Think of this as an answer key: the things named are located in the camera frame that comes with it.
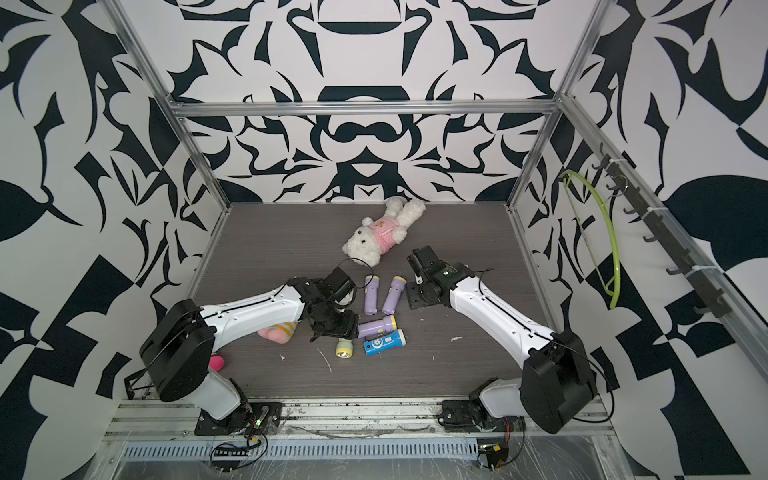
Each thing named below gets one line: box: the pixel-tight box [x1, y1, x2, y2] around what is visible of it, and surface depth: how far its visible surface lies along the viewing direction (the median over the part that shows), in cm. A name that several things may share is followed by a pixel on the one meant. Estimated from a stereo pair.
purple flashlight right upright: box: [382, 276, 407, 315], surface depth 95 cm
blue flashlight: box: [364, 328, 407, 357], surface depth 85 cm
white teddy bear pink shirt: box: [342, 198, 426, 267], surface depth 101 cm
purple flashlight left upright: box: [364, 275, 380, 316], surface depth 95 cm
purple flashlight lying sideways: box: [357, 315, 398, 339], surface depth 88 cm
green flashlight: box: [335, 338, 353, 359], surface depth 84 cm
